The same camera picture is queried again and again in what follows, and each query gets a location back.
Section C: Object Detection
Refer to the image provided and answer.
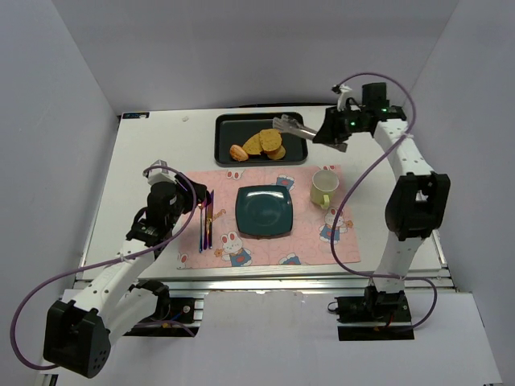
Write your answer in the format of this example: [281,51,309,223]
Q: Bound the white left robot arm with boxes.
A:
[43,173,208,378]

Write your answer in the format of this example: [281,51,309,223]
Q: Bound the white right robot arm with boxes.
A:
[313,83,451,323]

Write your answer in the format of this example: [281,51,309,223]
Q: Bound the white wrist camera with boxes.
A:
[332,83,352,111]
[142,159,175,186]

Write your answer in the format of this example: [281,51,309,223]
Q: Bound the pale green mug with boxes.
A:
[310,170,340,209]

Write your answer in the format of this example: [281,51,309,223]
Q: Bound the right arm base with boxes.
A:
[328,296,414,342]

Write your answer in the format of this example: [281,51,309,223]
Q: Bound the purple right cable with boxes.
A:
[330,72,439,333]

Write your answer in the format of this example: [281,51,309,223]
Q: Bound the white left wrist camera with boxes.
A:
[142,159,175,186]

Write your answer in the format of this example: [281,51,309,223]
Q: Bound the pink bunny placemat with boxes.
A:
[176,166,361,269]

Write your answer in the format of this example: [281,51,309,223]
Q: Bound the sesame bun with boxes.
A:
[229,145,249,162]

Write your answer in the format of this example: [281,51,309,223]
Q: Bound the small round bread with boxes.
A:
[266,146,286,160]

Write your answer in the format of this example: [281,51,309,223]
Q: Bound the black baking tray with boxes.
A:
[214,112,308,168]

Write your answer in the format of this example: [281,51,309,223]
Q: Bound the metal tongs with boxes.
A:
[272,114,348,153]

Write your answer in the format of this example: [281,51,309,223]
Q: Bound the iridescent spoon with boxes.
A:
[198,201,205,253]

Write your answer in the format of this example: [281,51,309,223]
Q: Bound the iridescent knife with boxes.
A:
[205,191,214,249]

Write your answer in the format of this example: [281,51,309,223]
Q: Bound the teal square plate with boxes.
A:
[235,185,293,237]

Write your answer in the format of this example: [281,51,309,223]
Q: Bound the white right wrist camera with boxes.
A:
[332,83,352,111]

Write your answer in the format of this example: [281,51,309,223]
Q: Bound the heart bread slice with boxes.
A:
[259,129,282,153]

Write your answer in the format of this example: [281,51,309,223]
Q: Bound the purple cable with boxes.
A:
[330,72,439,333]
[10,167,199,370]

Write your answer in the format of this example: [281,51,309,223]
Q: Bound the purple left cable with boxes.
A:
[10,167,199,370]

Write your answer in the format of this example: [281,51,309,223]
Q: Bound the lower bread slice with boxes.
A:
[242,133,263,156]

